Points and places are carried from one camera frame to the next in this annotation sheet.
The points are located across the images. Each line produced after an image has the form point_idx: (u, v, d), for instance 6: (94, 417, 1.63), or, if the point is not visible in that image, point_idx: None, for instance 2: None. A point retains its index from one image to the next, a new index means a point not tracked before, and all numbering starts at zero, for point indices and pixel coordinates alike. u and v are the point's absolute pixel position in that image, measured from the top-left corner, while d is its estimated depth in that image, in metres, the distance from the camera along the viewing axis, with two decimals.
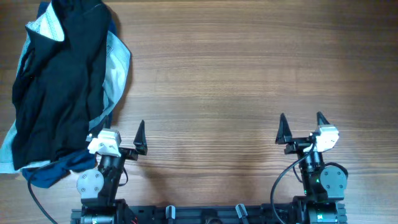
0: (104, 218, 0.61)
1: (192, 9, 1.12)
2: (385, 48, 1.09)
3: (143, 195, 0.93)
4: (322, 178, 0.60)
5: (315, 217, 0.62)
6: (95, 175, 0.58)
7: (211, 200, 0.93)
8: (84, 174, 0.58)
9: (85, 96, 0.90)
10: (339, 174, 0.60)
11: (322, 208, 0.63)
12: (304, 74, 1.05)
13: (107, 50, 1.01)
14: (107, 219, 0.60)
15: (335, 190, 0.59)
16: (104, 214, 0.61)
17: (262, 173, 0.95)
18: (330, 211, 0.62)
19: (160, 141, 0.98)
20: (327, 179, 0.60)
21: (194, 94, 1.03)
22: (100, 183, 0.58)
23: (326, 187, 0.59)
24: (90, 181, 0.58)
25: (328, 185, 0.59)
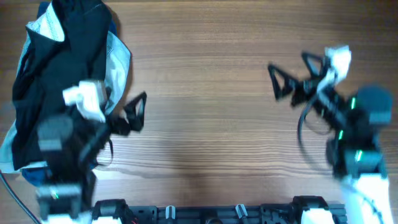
0: (69, 190, 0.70)
1: (192, 9, 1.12)
2: (385, 49, 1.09)
3: (143, 195, 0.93)
4: (364, 102, 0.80)
5: (355, 159, 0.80)
6: (64, 125, 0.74)
7: (211, 200, 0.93)
8: (48, 124, 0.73)
9: None
10: (379, 96, 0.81)
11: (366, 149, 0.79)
12: (304, 74, 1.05)
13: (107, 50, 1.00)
14: (67, 190, 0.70)
15: (380, 114, 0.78)
16: (66, 186, 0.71)
17: (262, 172, 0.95)
18: (384, 112, 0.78)
19: (159, 141, 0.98)
20: (372, 98, 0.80)
21: (194, 94, 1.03)
22: (64, 131, 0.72)
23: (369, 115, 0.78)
24: (52, 137, 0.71)
25: (375, 118, 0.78)
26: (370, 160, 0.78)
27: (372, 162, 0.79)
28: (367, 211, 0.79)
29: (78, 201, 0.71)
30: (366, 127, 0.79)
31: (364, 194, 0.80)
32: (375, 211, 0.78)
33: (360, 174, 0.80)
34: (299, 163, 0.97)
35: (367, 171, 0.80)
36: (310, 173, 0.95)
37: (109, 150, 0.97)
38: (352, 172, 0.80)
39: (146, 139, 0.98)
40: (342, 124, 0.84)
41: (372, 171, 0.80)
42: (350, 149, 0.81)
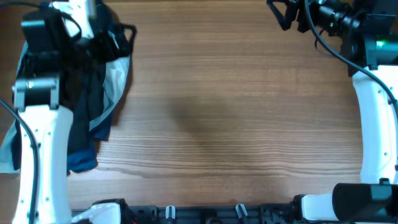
0: (46, 83, 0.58)
1: (191, 8, 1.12)
2: None
3: (143, 195, 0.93)
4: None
5: (375, 45, 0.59)
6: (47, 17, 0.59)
7: (211, 200, 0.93)
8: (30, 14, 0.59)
9: None
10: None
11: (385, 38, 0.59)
12: (304, 74, 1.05)
13: None
14: (48, 81, 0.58)
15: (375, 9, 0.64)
16: (46, 78, 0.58)
17: (262, 173, 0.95)
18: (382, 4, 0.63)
19: (160, 141, 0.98)
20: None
21: (194, 94, 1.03)
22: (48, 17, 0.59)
23: (376, 12, 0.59)
24: (37, 35, 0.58)
25: (382, 12, 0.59)
26: (390, 52, 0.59)
27: (390, 54, 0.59)
28: (386, 135, 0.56)
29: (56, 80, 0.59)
30: (377, 28, 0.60)
31: (380, 121, 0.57)
32: (390, 101, 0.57)
33: (379, 65, 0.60)
34: (299, 163, 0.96)
35: (385, 56, 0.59)
36: (310, 174, 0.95)
37: (109, 150, 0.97)
38: (369, 61, 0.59)
39: (146, 139, 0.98)
40: (346, 28, 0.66)
41: (390, 62, 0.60)
42: (367, 33, 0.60)
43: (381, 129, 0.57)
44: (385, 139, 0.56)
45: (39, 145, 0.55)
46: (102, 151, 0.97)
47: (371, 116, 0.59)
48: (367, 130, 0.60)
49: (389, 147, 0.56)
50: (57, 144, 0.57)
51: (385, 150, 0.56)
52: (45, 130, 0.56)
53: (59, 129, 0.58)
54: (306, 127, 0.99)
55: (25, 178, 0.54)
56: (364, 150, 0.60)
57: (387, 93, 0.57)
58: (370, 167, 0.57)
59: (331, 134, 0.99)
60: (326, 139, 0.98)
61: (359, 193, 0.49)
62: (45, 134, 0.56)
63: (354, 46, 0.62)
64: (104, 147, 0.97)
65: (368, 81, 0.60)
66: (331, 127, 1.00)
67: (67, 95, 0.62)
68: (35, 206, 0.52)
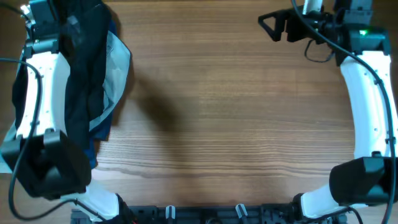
0: (47, 43, 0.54)
1: (191, 9, 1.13)
2: None
3: (143, 195, 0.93)
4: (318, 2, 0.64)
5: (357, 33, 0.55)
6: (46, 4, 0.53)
7: (212, 200, 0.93)
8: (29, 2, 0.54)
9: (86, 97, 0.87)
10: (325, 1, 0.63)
11: (367, 28, 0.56)
12: (304, 74, 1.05)
13: (107, 50, 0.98)
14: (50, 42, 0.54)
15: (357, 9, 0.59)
16: (47, 39, 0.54)
17: (262, 173, 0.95)
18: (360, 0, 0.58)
19: (160, 141, 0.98)
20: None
21: (194, 94, 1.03)
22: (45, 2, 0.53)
23: (354, 9, 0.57)
24: (46, 10, 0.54)
25: (359, 7, 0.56)
26: (372, 40, 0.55)
27: (371, 42, 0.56)
28: (374, 111, 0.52)
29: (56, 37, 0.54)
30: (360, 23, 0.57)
31: (369, 101, 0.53)
32: (375, 81, 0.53)
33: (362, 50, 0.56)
34: (299, 163, 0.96)
35: (367, 45, 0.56)
36: (311, 174, 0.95)
37: (109, 150, 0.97)
38: (354, 48, 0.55)
39: (146, 139, 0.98)
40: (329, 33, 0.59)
41: (374, 48, 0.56)
42: (352, 26, 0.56)
43: (370, 107, 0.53)
44: (374, 116, 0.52)
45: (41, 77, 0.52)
46: (102, 151, 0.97)
47: (359, 98, 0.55)
48: (357, 113, 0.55)
49: (379, 122, 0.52)
50: (58, 84, 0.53)
51: (375, 126, 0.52)
52: (46, 66, 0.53)
53: (61, 68, 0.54)
54: (305, 128, 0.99)
55: (28, 104, 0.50)
56: (357, 134, 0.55)
57: (372, 73, 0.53)
58: (364, 144, 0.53)
59: (332, 134, 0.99)
60: (327, 139, 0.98)
61: (355, 168, 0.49)
62: (47, 70, 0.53)
63: (339, 37, 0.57)
64: (104, 147, 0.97)
65: (353, 63, 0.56)
66: (331, 126, 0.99)
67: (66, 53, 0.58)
68: (35, 124, 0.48)
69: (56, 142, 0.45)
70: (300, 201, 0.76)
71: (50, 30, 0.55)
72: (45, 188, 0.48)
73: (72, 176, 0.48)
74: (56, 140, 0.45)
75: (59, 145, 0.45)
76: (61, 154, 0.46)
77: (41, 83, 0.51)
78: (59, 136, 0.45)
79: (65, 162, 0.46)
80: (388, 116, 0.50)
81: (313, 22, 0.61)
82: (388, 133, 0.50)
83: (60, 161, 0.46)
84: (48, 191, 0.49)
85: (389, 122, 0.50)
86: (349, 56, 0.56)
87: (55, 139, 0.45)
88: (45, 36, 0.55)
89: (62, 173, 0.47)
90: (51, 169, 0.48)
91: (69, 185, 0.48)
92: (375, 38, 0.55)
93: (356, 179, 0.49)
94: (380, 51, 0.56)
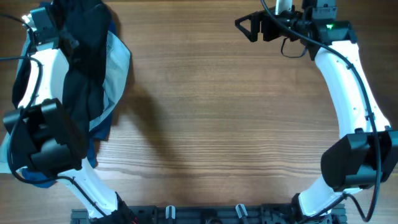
0: (46, 46, 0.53)
1: (191, 9, 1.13)
2: (385, 49, 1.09)
3: (143, 195, 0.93)
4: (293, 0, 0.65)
5: (324, 28, 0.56)
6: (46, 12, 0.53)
7: (212, 200, 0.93)
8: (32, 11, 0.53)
9: (86, 96, 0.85)
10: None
11: (333, 22, 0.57)
12: (304, 74, 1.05)
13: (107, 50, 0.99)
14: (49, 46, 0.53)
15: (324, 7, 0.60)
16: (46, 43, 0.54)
17: (262, 173, 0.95)
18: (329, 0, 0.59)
19: (159, 141, 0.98)
20: None
21: (194, 94, 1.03)
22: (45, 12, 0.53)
23: (319, 6, 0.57)
24: (45, 18, 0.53)
25: (324, 5, 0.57)
26: (339, 32, 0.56)
27: (338, 33, 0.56)
28: (351, 93, 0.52)
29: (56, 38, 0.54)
30: (326, 20, 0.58)
31: (343, 84, 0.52)
32: (347, 65, 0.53)
33: (332, 42, 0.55)
34: (299, 163, 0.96)
35: (335, 37, 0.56)
36: (311, 174, 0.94)
37: (109, 150, 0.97)
38: (324, 40, 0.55)
39: (145, 139, 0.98)
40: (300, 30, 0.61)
41: (342, 39, 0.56)
42: (318, 22, 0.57)
43: (345, 89, 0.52)
44: (351, 96, 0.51)
45: (41, 67, 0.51)
46: (101, 151, 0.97)
47: (335, 84, 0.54)
48: (336, 99, 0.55)
49: (357, 101, 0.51)
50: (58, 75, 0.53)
51: (354, 105, 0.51)
52: (43, 60, 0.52)
53: (61, 60, 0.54)
54: (305, 128, 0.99)
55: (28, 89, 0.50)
56: (339, 121, 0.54)
57: (344, 59, 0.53)
58: (346, 125, 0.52)
59: (332, 134, 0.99)
60: (327, 139, 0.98)
61: (341, 149, 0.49)
62: (46, 61, 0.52)
63: (309, 33, 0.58)
64: (104, 147, 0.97)
65: (325, 54, 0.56)
66: (331, 126, 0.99)
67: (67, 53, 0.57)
68: (35, 98, 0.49)
69: (53, 109, 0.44)
70: (300, 204, 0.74)
71: (49, 34, 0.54)
72: (41, 162, 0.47)
73: (68, 147, 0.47)
74: (51, 107, 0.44)
75: (55, 112, 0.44)
76: (57, 122, 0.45)
77: (41, 72, 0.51)
78: (55, 104, 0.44)
79: (61, 132, 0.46)
80: (364, 93, 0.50)
81: (285, 20, 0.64)
82: (366, 110, 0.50)
83: (58, 133, 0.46)
84: (45, 165, 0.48)
85: (365, 98, 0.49)
86: (321, 48, 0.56)
87: (51, 106, 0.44)
88: (46, 40, 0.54)
89: (59, 143, 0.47)
90: (48, 140, 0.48)
91: (69, 157, 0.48)
92: (341, 31, 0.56)
93: (342, 159, 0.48)
94: (347, 40, 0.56)
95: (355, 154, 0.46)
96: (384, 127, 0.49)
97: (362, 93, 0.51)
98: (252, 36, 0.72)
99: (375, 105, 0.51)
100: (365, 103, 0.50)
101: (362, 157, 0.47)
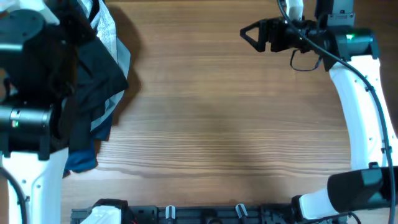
0: (35, 117, 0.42)
1: (192, 9, 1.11)
2: (388, 48, 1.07)
3: (143, 195, 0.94)
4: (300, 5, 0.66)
5: (345, 38, 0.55)
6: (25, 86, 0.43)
7: (211, 200, 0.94)
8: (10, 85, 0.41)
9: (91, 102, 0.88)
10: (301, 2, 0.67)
11: (352, 32, 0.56)
12: (304, 74, 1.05)
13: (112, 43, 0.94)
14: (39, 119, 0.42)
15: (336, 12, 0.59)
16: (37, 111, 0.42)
17: (262, 173, 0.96)
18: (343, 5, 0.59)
19: (160, 141, 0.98)
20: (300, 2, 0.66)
21: (194, 94, 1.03)
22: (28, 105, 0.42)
23: (336, 13, 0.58)
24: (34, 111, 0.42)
25: (342, 11, 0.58)
26: (359, 43, 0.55)
27: (359, 44, 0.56)
28: (365, 119, 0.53)
29: (46, 137, 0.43)
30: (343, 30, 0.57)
31: (360, 111, 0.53)
32: (367, 88, 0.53)
33: (352, 56, 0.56)
34: (299, 163, 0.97)
35: (357, 48, 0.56)
36: (310, 173, 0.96)
37: (109, 150, 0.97)
38: (344, 53, 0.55)
39: (145, 139, 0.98)
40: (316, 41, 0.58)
41: (363, 52, 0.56)
42: (337, 31, 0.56)
43: (362, 117, 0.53)
44: (367, 126, 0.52)
45: (27, 198, 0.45)
46: (102, 151, 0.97)
47: (349, 103, 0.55)
48: (350, 121, 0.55)
49: (373, 132, 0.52)
50: (50, 192, 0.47)
51: (370, 135, 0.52)
52: (34, 182, 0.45)
53: (50, 176, 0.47)
54: (305, 128, 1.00)
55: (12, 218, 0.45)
56: (351, 135, 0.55)
57: (364, 82, 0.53)
58: (359, 154, 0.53)
59: (332, 134, 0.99)
60: (327, 139, 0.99)
61: (351, 179, 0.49)
62: (33, 187, 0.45)
63: (326, 42, 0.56)
64: (104, 147, 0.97)
65: (343, 70, 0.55)
66: (331, 126, 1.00)
67: (60, 135, 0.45)
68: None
69: None
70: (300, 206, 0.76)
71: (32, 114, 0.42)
72: None
73: None
74: None
75: None
76: None
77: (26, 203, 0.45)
78: None
79: None
80: (384, 126, 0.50)
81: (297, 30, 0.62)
82: (384, 142, 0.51)
83: None
84: None
85: (384, 129, 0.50)
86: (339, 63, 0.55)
87: None
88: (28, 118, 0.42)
89: None
90: None
91: None
92: (362, 42, 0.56)
93: (353, 190, 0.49)
94: (368, 54, 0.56)
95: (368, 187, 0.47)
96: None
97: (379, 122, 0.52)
98: (260, 45, 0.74)
99: (392, 135, 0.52)
100: (382, 134, 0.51)
101: (375, 189, 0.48)
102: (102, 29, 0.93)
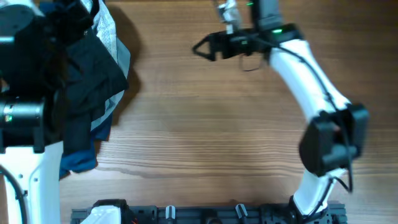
0: (27, 111, 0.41)
1: (191, 9, 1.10)
2: (388, 49, 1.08)
3: (143, 195, 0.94)
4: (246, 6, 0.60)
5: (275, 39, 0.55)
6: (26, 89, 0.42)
7: (211, 200, 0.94)
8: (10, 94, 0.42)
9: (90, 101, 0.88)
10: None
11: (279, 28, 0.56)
12: None
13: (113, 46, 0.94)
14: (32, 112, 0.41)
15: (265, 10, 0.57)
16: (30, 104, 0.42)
17: (262, 173, 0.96)
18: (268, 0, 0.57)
19: (160, 141, 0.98)
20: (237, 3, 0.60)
21: (194, 94, 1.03)
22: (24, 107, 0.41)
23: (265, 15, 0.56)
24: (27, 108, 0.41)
25: (270, 13, 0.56)
26: (286, 36, 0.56)
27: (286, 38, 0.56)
28: (305, 81, 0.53)
29: (41, 130, 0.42)
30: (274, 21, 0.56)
31: (300, 77, 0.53)
32: (300, 59, 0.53)
33: (284, 44, 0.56)
34: (299, 163, 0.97)
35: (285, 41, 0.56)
36: None
37: (109, 150, 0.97)
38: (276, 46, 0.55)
39: (145, 139, 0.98)
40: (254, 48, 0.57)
41: (290, 40, 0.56)
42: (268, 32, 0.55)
43: (301, 81, 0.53)
44: (309, 86, 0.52)
45: (25, 193, 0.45)
46: (102, 151, 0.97)
47: (290, 76, 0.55)
48: (295, 89, 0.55)
49: (314, 88, 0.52)
50: (46, 185, 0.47)
51: (313, 92, 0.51)
52: (31, 177, 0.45)
53: (46, 169, 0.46)
54: None
55: (12, 216, 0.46)
56: (298, 96, 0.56)
57: (293, 53, 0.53)
58: (308, 107, 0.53)
59: None
60: None
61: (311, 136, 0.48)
62: (30, 182, 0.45)
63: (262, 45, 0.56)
64: (104, 147, 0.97)
65: (277, 53, 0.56)
66: None
67: (55, 129, 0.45)
68: None
69: None
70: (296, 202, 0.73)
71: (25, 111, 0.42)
72: None
73: None
74: None
75: None
76: None
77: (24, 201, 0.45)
78: None
79: None
80: (319, 78, 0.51)
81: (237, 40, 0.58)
82: (323, 93, 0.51)
83: None
84: None
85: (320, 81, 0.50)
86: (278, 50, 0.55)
87: None
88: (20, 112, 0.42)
89: None
90: None
91: None
92: (288, 35, 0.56)
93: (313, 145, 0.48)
94: (295, 38, 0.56)
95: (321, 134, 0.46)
96: (343, 104, 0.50)
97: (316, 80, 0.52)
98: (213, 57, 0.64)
99: (332, 87, 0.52)
100: (322, 88, 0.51)
101: (329, 137, 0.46)
102: (102, 29, 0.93)
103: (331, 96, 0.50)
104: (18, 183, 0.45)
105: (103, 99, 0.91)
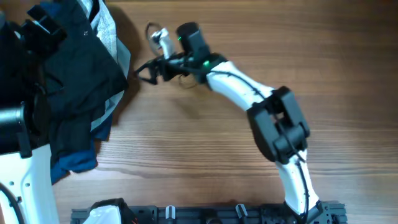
0: (9, 115, 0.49)
1: (191, 9, 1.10)
2: (388, 49, 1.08)
3: (143, 195, 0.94)
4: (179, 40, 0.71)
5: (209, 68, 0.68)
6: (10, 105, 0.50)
7: (211, 200, 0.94)
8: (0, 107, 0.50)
9: (87, 102, 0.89)
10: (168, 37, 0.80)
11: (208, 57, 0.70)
12: (304, 74, 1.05)
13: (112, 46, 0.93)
14: (13, 116, 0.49)
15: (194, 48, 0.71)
16: (10, 110, 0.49)
17: (262, 173, 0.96)
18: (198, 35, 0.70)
19: (159, 141, 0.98)
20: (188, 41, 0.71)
21: (194, 94, 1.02)
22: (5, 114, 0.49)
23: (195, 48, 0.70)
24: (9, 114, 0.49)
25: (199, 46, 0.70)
26: (215, 62, 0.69)
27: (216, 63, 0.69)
28: (237, 86, 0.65)
29: (25, 134, 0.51)
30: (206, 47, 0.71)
31: (231, 85, 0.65)
32: (227, 73, 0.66)
33: (214, 74, 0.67)
34: None
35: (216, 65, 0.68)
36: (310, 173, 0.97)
37: (109, 150, 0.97)
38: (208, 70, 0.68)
39: (145, 139, 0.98)
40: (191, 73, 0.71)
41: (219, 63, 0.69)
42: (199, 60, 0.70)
43: (233, 88, 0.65)
44: (240, 89, 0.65)
45: (18, 199, 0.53)
46: (102, 152, 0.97)
47: (226, 88, 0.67)
48: (234, 97, 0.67)
49: (244, 89, 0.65)
50: (37, 188, 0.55)
51: (244, 93, 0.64)
52: (23, 182, 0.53)
53: (36, 174, 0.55)
54: None
55: (8, 221, 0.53)
56: (237, 102, 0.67)
57: (220, 73, 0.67)
58: (244, 106, 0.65)
59: (332, 134, 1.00)
60: (326, 139, 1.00)
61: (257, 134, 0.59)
62: (23, 186, 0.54)
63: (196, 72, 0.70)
64: (104, 147, 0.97)
65: (211, 76, 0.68)
66: (331, 126, 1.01)
67: (38, 131, 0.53)
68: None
69: None
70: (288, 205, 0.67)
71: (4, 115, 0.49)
72: None
73: None
74: None
75: None
76: None
77: (20, 206, 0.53)
78: None
79: None
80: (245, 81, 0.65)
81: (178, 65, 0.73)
82: (252, 91, 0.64)
83: None
84: None
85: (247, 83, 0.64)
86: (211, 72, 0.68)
87: None
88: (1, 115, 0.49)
89: None
90: None
91: None
92: (217, 61, 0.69)
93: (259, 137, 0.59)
94: (222, 62, 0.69)
95: (260, 121, 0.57)
96: (269, 93, 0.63)
97: (243, 83, 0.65)
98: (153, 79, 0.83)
99: (260, 84, 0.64)
100: (249, 88, 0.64)
101: (268, 121, 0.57)
102: (102, 29, 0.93)
103: (259, 91, 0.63)
104: (10, 191, 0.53)
105: (102, 99, 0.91)
